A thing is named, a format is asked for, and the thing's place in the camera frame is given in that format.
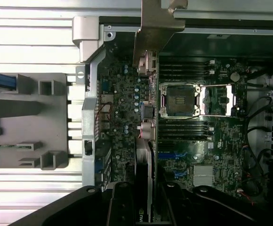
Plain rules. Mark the silver chipset heatsink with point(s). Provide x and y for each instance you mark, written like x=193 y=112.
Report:
x=203 y=175

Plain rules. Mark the black open PC case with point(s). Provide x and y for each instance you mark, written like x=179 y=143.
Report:
x=89 y=113

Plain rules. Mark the hard disk blue caddy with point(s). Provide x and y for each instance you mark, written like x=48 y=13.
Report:
x=0 y=81

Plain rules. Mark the grey parts rack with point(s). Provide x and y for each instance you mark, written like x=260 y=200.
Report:
x=33 y=122

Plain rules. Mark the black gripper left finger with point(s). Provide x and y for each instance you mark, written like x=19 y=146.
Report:
x=122 y=207

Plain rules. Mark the long blue expansion slot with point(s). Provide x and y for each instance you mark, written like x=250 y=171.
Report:
x=171 y=155

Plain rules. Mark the metal socket cover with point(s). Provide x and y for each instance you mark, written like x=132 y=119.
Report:
x=231 y=101

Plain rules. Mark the green motherboard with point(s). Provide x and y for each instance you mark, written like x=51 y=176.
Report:
x=221 y=141

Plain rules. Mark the green RAM stick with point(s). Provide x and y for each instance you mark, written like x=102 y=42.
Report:
x=0 y=146

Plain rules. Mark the CPU socket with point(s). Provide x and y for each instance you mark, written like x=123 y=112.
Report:
x=179 y=100

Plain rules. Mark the coin cell battery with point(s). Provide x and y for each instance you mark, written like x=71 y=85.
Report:
x=235 y=76

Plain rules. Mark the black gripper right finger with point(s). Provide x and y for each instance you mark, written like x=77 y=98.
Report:
x=186 y=207

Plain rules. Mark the short blue expansion slot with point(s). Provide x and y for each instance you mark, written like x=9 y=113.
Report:
x=180 y=174

